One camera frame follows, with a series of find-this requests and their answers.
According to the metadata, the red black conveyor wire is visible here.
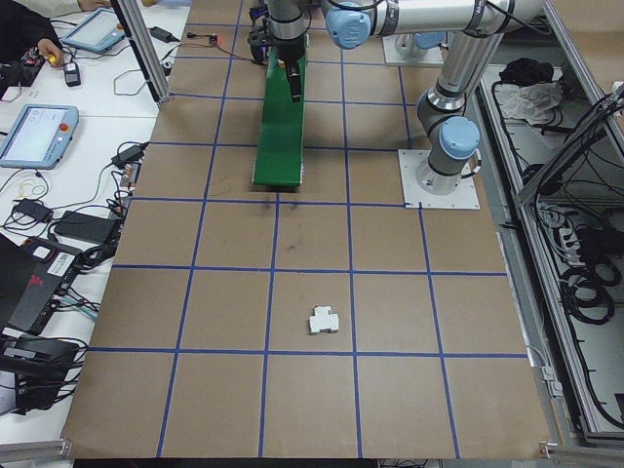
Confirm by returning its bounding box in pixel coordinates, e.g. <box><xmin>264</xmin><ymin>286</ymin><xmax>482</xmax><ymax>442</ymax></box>
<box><xmin>214</xmin><ymin>41</ymin><xmax>267</xmax><ymax>64</ymax></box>

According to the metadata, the large black power adapter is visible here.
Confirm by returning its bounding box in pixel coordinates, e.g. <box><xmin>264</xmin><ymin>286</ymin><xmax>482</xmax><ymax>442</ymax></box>
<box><xmin>52</xmin><ymin>209</ymin><xmax>122</xmax><ymax>246</ymax></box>

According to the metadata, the red black small device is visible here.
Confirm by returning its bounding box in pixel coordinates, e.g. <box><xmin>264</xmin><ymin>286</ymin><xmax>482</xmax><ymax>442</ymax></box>
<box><xmin>21</xmin><ymin>46</ymin><xmax>48</xmax><ymax>69</ymax></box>

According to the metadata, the black coiled cable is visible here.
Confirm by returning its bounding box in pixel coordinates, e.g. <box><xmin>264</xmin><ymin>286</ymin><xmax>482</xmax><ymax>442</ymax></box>
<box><xmin>555</xmin><ymin>260</ymin><xmax>620</xmax><ymax>326</ymax></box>

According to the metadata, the black computer box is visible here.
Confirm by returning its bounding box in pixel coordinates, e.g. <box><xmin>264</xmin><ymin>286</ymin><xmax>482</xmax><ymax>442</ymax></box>
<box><xmin>0</xmin><ymin>232</ymin><xmax>85</xmax><ymax>333</ymax></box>

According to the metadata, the operator hand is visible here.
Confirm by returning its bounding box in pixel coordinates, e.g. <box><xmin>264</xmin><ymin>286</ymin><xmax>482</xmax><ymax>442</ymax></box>
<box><xmin>37</xmin><ymin>38</ymin><xmax>64</xmax><ymax>68</ymax></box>

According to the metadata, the black electronic device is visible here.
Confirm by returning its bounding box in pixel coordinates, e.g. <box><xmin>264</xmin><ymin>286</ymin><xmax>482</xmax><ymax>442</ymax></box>
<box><xmin>0</xmin><ymin>334</ymin><xmax>83</xmax><ymax>416</ymax></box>

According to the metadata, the aluminium camera post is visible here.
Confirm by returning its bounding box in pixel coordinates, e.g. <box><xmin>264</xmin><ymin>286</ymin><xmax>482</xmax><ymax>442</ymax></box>
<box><xmin>110</xmin><ymin>0</ymin><xmax>172</xmax><ymax>104</ymax></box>

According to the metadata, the grey blue teach pendant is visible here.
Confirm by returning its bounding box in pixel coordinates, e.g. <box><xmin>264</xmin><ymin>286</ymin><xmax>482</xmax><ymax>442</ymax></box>
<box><xmin>61</xmin><ymin>6</ymin><xmax>126</xmax><ymax>55</ymax></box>
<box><xmin>0</xmin><ymin>103</ymin><xmax>80</xmax><ymax>171</ymax></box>

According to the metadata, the green conveyor belt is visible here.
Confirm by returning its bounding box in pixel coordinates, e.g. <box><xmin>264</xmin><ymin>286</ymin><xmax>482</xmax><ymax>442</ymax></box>
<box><xmin>251</xmin><ymin>33</ymin><xmax>312</xmax><ymax>192</ymax></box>

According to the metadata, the white crumpled cloth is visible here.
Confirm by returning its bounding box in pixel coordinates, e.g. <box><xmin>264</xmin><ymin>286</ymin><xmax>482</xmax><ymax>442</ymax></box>
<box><xmin>506</xmin><ymin>80</ymin><xmax>566</xmax><ymax>126</ymax></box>

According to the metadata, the white power strip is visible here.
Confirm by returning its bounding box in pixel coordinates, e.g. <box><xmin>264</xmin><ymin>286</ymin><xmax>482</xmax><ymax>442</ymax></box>
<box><xmin>543</xmin><ymin>209</ymin><xmax>586</xmax><ymax>254</ymax></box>

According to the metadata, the aluminium table rail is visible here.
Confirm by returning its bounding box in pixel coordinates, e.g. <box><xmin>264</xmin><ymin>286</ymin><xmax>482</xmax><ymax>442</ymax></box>
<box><xmin>0</xmin><ymin>437</ymin><xmax>624</xmax><ymax>462</ymax></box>

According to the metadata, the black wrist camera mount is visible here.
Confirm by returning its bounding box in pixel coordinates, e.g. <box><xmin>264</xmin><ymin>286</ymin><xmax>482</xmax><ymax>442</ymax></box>
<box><xmin>247</xmin><ymin>27</ymin><xmax>270</xmax><ymax>65</ymax></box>

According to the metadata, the V-shaped metal bar frame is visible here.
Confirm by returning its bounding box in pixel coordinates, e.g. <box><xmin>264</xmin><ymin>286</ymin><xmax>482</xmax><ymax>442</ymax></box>
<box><xmin>477</xmin><ymin>0</ymin><xmax>624</xmax><ymax>448</ymax></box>

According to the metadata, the black sleeved forearm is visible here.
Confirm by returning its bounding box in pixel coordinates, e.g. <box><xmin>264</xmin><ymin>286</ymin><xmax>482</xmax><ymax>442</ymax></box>
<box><xmin>0</xmin><ymin>0</ymin><xmax>62</xmax><ymax>69</ymax></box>

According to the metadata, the black cloth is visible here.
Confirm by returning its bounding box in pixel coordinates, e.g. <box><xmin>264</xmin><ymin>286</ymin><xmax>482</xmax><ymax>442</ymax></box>
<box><xmin>499</xmin><ymin>57</ymin><xmax>557</xmax><ymax>87</ymax></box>

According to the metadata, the white plastic holder block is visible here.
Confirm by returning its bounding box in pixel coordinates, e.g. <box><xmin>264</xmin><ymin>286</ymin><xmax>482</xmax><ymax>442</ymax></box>
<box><xmin>307</xmin><ymin>304</ymin><xmax>342</xmax><ymax>336</ymax></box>

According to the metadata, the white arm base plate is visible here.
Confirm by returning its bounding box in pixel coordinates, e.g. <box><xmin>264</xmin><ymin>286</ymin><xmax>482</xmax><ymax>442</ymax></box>
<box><xmin>397</xmin><ymin>148</ymin><xmax>482</xmax><ymax>212</ymax></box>
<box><xmin>382</xmin><ymin>34</ymin><xmax>446</xmax><ymax>67</ymax></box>

